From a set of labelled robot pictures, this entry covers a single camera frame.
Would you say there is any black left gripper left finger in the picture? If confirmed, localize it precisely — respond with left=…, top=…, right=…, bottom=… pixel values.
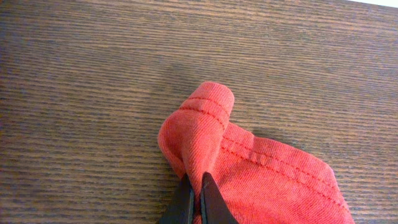
left=157, top=174, right=195, bottom=224

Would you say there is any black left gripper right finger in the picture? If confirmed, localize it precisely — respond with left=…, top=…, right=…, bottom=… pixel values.
left=200, top=172, right=238, bottom=224

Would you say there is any orange red printed t-shirt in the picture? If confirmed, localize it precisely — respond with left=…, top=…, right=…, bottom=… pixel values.
left=158, top=82, right=353, bottom=223

